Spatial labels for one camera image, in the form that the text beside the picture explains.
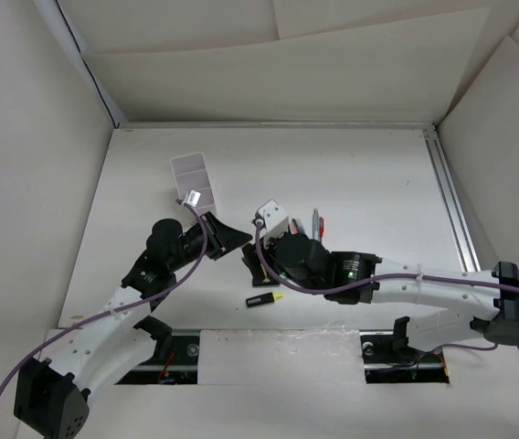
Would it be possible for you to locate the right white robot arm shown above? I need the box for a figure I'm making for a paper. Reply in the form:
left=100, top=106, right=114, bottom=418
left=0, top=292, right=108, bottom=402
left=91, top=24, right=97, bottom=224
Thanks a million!
left=242, top=233, right=519, bottom=360

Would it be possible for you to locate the aluminium rail right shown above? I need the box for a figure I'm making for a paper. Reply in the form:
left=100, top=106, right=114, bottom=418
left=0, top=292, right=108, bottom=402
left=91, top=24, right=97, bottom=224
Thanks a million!
left=422, top=124, right=482, bottom=272

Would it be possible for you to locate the light blue mechanical pencil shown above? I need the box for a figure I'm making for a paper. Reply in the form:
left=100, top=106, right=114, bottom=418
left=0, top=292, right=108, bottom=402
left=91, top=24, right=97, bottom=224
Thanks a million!
left=312, top=209, right=322, bottom=242

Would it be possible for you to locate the black blue pen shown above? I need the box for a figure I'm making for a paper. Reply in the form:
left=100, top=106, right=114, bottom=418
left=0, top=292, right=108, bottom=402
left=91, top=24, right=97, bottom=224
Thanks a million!
left=291, top=218, right=307, bottom=235

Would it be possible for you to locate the white three-compartment organizer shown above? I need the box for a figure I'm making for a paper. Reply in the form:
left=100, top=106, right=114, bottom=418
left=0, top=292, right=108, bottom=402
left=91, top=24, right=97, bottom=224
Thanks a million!
left=170, top=152, right=217, bottom=215

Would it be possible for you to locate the black yellow highlighter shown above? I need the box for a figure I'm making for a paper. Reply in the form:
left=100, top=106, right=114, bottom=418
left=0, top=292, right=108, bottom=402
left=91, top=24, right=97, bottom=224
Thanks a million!
left=245, top=293, right=283, bottom=308

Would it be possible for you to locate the purple cable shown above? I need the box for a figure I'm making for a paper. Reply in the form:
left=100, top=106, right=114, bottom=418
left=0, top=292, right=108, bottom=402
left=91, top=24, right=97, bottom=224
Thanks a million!
left=253, top=219, right=519, bottom=304
left=0, top=200, right=207, bottom=439

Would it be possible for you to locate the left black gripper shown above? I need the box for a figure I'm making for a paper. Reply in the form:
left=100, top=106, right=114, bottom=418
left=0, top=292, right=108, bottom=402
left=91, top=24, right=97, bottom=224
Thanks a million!
left=168, top=212, right=251, bottom=273

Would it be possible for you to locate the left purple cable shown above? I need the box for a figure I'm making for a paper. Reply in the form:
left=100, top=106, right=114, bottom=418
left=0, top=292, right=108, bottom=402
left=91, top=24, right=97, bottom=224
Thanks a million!
left=0, top=200, right=207, bottom=439

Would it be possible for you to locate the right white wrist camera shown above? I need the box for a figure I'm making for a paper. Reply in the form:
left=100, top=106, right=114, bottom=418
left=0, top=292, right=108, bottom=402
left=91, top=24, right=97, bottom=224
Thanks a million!
left=255, top=199, right=289, bottom=246

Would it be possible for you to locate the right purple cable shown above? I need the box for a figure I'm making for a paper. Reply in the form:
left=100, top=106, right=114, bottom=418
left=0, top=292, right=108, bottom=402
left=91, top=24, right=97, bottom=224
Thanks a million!
left=253, top=219, right=519, bottom=304

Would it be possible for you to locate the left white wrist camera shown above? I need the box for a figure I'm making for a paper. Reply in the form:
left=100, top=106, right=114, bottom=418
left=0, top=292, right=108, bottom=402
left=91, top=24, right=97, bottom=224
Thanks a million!
left=183, top=189, right=201, bottom=209

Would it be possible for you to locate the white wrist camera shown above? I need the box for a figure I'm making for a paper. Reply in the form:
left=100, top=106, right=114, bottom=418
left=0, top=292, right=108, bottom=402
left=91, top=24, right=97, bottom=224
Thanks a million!
left=183, top=189, right=201, bottom=209
left=255, top=199, right=289, bottom=246

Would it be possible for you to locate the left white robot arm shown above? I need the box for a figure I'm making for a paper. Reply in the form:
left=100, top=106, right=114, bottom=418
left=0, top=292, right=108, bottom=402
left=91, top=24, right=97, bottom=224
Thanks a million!
left=14, top=212, right=251, bottom=438

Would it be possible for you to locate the clear red pen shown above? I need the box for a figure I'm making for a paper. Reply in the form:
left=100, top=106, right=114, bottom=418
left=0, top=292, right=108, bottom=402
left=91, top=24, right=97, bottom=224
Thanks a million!
left=318, top=217, right=324, bottom=242

